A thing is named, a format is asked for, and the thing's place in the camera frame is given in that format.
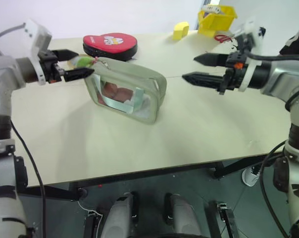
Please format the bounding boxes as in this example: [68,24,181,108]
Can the white printed cup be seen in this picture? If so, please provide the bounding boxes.
[241,164,262,187]

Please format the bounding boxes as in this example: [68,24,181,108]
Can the yellow foam block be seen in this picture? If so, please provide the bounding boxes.
[172,21,190,41]

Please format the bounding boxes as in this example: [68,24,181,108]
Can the clear green-trimmed toiletry pouch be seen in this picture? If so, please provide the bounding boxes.
[85,57,168,126]

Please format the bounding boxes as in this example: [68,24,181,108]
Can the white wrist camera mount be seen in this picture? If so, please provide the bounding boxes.
[22,19,53,86]
[235,21,266,92]

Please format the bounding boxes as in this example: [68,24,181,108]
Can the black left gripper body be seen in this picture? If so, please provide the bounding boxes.
[38,50,66,84]

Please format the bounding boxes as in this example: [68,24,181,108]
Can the yellow plastic bin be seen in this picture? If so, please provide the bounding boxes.
[197,5,239,38]

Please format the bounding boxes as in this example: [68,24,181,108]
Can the red wire coil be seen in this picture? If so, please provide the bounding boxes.
[214,34,234,44]

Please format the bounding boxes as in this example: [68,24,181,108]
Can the white item in bin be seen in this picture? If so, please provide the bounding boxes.
[201,4,224,14]

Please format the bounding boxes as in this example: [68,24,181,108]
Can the raw meat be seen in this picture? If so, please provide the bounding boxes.
[98,81,135,105]

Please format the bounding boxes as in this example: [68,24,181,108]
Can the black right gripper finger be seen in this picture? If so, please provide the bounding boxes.
[182,71,225,88]
[193,53,229,67]

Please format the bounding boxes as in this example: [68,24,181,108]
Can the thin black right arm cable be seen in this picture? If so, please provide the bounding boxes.
[259,139,293,238]

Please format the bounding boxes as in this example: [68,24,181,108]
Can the black fabric with white stripe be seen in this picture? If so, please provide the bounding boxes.
[279,21,299,57]

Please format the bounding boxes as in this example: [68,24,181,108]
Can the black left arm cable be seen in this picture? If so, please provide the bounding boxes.
[9,120,47,238]

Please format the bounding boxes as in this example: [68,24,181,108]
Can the thick black right wrist cable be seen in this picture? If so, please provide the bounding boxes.
[247,53,299,62]

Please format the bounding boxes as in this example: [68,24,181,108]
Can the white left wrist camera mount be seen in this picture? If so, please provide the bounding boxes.
[22,19,53,86]

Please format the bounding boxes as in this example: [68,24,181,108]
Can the green zipper pull charm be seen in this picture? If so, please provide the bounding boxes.
[76,56,99,69]

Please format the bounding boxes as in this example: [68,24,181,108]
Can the grey rounded robot leg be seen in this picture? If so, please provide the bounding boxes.
[163,192,204,238]
[96,191,140,238]

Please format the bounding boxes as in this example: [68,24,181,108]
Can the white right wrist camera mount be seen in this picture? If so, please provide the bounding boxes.
[235,21,266,92]

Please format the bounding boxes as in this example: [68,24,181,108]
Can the red and black padded case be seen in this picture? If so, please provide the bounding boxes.
[82,32,139,62]

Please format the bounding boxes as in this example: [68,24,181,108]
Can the black metal table frame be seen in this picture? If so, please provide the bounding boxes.
[25,157,267,202]

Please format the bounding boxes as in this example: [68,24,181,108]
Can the black metal stand foot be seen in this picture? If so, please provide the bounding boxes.
[208,201,241,238]
[83,209,104,238]

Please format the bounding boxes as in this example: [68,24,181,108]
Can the grey left wrist cable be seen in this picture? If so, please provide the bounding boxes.
[0,22,26,57]

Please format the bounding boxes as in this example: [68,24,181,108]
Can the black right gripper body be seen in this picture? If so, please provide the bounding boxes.
[218,50,248,96]

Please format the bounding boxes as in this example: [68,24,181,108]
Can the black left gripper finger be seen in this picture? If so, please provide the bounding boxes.
[64,68,95,83]
[52,49,80,61]

